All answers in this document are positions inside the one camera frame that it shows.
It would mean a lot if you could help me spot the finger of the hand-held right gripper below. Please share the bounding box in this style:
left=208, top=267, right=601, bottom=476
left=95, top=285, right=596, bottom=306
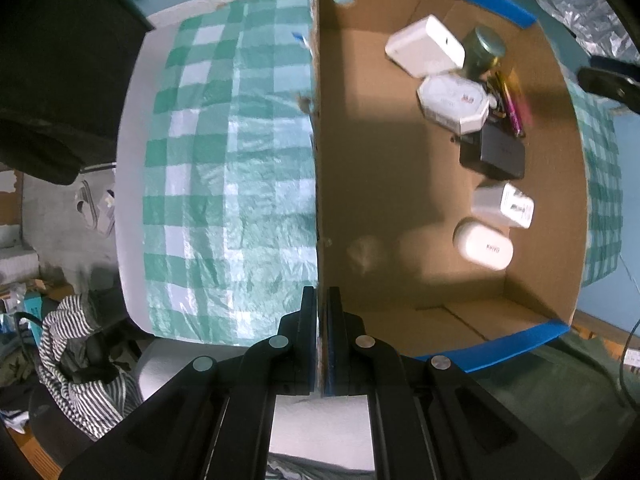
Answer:
left=589, top=54, right=640, bottom=82
left=578, top=66, right=640, bottom=113

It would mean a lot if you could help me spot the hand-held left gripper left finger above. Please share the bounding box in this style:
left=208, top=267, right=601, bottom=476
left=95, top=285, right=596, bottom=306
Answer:
left=59, top=285, right=319, bottom=480

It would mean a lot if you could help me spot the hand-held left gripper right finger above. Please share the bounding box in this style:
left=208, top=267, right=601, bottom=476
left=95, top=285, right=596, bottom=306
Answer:
left=325, top=286, right=581, bottom=480

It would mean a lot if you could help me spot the pink pen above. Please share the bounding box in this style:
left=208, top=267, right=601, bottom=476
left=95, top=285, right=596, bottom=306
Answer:
left=492, top=70, right=526, bottom=138

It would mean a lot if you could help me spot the dark grey charger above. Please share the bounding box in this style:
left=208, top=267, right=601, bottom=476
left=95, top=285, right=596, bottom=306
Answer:
left=459, top=122, right=527, bottom=181

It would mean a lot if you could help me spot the jar with teal lid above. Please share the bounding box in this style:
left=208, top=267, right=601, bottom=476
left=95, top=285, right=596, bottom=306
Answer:
left=462, top=26, right=507, bottom=73

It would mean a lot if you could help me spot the cardboard box with blue rim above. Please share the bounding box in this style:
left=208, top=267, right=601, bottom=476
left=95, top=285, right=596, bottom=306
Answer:
left=309, top=0, right=590, bottom=398

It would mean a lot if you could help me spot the white octagonal box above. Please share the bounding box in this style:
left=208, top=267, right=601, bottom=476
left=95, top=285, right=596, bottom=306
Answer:
left=417, top=74, right=491, bottom=136

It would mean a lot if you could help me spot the small white charger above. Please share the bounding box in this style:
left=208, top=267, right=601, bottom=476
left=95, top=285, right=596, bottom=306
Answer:
left=471, top=182, right=536, bottom=230

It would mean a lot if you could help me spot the white earbud case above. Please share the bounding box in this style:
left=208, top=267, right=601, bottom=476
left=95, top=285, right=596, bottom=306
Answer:
left=452, top=217, right=515, bottom=271

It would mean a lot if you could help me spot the large white power adapter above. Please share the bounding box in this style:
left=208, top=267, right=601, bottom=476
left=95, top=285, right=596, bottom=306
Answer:
left=385, top=15, right=467, bottom=78

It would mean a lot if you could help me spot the silver foil curtain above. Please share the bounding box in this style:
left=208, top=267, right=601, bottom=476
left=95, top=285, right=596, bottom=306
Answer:
left=525, top=0, right=640, bottom=61

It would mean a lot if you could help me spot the green checked plastic tablecloth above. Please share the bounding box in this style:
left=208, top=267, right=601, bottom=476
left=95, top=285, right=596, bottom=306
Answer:
left=142, top=0, right=623, bottom=348

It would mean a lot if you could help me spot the white slipper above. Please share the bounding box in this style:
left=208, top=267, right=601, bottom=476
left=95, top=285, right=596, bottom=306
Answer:
left=75, top=180, right=101, bottom=228
left=100, top=187, right=118, bottom=236

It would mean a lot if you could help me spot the black and white striped cloth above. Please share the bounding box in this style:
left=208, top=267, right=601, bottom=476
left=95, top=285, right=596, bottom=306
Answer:
left=37, top=295, right=143, bottom=438

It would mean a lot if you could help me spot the teal box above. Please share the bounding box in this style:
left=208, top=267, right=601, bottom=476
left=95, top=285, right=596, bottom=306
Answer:
left=22, top=292, right=48, bottom=331

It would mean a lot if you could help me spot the black jacket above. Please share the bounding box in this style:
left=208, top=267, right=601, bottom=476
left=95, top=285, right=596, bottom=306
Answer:
left=0, top=0, right=156, bottom=186

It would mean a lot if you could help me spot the black cable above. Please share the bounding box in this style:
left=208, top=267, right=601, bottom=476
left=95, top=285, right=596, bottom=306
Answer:
left=617, top=320, right=640, bottom=411

